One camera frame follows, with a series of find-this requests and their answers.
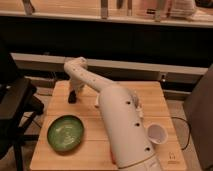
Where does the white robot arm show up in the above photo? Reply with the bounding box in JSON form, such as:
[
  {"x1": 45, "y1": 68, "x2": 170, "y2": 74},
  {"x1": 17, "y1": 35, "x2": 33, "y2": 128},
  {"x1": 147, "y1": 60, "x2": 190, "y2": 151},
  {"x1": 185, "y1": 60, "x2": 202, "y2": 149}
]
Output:
[{"x1": 64, "y1": 57, "x2": 163, "y2": 171}]

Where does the white sponge block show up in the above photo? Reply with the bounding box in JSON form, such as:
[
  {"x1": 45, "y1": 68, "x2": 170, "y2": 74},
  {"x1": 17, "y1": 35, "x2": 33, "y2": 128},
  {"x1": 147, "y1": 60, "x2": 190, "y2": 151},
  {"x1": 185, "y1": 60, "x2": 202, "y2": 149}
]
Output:
[{"x1": 94, "y1": 95, "x2": 99, "y2": 108}]

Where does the green plate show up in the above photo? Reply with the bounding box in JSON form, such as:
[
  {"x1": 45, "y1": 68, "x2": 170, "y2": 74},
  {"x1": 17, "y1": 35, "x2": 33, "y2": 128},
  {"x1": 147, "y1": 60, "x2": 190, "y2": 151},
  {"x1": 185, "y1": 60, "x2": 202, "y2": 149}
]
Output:
[{"x1": 47, "y1": 115, "x2": 84, "y2": 153}]

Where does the black chair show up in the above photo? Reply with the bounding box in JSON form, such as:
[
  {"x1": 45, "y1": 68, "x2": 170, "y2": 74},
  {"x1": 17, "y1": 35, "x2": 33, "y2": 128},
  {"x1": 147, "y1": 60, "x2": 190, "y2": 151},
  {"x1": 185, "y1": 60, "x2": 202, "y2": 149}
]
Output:
[{"x1": 0, "y1": 50, "x2": 44, "y2": 171}]

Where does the orange carrot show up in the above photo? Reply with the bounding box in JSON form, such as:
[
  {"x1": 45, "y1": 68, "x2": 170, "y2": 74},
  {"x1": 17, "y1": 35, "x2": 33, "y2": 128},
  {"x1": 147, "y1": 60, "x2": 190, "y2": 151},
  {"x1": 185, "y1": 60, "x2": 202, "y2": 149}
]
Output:
[{"x1": 110, "y1": 151, "x2": 116, "y2": 164}]

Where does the black cable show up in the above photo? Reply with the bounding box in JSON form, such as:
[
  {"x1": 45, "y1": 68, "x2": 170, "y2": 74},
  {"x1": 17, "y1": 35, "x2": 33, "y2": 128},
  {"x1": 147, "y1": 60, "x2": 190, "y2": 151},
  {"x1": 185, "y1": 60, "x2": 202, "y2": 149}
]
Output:
[{"x1": 171, "y1": 116, "x2": 191, "y2": 151}]

